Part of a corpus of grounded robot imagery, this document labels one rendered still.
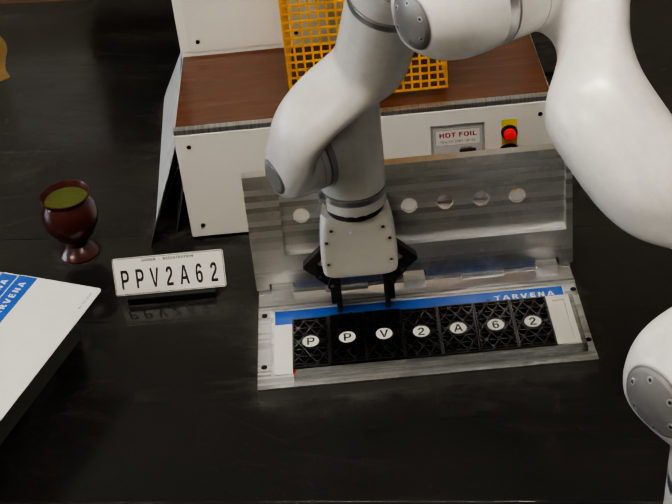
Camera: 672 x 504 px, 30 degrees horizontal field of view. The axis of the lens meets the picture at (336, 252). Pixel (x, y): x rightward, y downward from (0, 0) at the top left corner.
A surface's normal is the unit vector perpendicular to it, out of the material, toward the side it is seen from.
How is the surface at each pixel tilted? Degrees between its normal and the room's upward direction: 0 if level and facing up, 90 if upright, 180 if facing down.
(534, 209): 81
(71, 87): 0
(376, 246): 90
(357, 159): 89
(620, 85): 33
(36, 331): 0
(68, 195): 0
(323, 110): 52
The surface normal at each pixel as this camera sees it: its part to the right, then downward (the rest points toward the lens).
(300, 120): -0.56, 0.00
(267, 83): -0.08, -0.79
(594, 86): -0.28, -0.31
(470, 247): 0.03, 0.47
